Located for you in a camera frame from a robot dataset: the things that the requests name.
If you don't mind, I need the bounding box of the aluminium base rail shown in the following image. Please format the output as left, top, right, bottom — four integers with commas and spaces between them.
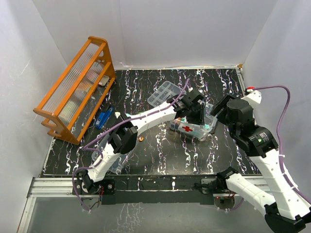
26, 175, 290, 199

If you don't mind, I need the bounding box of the white bandage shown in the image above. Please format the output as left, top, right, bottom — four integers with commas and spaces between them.
114, 112, 121, 119

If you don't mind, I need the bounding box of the blue stapler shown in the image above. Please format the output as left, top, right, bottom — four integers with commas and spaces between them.
95, 105, 114, 129

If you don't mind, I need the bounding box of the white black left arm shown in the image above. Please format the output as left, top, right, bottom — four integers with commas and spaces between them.
73, 89, 205, 194

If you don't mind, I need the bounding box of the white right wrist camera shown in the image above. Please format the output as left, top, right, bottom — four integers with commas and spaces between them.
242, 86, 262, 108

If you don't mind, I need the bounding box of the clear compartment organizer tray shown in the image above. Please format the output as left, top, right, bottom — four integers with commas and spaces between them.
147, 81, 182, 107

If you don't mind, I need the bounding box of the clear medicine kit box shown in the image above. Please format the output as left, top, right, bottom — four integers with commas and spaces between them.
170, 102, 218, 141

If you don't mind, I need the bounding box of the orange wooden rack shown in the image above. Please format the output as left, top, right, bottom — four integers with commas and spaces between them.
33, 36, 116, 145

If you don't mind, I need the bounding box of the clear kit lid black handle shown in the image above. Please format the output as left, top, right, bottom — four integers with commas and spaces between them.
91, 134, 134, 174

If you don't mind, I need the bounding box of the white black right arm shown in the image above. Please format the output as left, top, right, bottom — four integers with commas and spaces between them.
210, 92, 311, 233

